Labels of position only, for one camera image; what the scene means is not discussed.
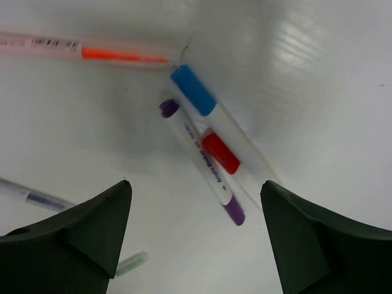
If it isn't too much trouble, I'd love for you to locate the red capped marker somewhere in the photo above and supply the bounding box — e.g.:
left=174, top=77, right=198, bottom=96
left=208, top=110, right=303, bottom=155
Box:
left=202, top=129, right=262, bottom=211

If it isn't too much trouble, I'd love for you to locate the purple capped marker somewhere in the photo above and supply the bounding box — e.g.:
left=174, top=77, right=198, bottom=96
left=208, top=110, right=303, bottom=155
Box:
left=159, top=99, right=246, bottom=226

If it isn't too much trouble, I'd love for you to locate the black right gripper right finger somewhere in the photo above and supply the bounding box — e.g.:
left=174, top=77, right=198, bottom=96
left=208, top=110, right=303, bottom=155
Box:
left=260, top=181, right=391, bottom=293

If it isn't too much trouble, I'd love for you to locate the blue capped marker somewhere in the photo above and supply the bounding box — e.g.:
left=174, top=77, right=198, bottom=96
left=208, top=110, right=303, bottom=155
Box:
left=170, top=64, right=280, bottom=182

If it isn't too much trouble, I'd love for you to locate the green gel pen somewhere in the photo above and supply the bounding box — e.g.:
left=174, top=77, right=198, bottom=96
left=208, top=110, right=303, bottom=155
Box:
left=115, top=251, right=148, bottom=277

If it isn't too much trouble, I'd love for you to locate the orange gel pen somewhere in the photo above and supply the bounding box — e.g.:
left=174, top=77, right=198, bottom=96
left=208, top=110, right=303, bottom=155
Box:
left=1, top=31, right=181, bottom=69

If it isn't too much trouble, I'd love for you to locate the dark blue gel pen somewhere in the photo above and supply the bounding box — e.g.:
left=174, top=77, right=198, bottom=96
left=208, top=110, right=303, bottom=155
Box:
left=1, top=179, right=76, bottom=212

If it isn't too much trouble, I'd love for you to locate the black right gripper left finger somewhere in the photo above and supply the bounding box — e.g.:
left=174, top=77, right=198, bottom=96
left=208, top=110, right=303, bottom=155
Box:
left=1, top=180, right=132, bottom=293

